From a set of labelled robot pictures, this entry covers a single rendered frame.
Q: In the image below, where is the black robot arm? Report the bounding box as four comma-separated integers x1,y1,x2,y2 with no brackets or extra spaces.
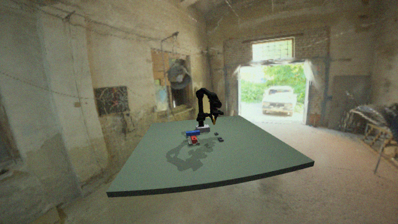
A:
196,88,222,127

